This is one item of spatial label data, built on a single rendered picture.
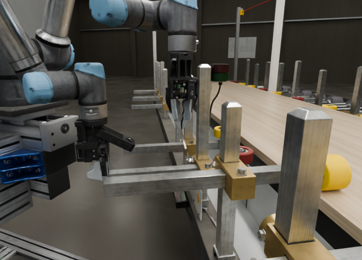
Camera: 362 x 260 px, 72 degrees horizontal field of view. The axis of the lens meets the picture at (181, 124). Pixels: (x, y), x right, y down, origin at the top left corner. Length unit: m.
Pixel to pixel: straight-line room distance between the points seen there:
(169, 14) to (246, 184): 0.44
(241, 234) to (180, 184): 0.46
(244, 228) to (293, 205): 0.63
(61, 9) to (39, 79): 0.40
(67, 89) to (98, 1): 0.22
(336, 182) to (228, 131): 0.26
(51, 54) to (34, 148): 0.34
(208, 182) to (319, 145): 0.27
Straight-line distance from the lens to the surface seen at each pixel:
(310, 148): 0.32
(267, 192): 0.89
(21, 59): 0.78
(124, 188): 0.52
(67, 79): 0.68
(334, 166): 0.64
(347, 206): 0.64
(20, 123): 0.97
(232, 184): 0.51
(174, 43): 0.66
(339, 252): 0.40
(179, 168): 0.79
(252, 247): 0.90
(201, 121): 0.79
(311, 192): 0.35
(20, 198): 1.03
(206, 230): 0.81
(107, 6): 0.60
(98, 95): 0.70
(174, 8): 0.67
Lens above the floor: 1.20
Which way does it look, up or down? 15 degrees down
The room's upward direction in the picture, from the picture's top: straight up
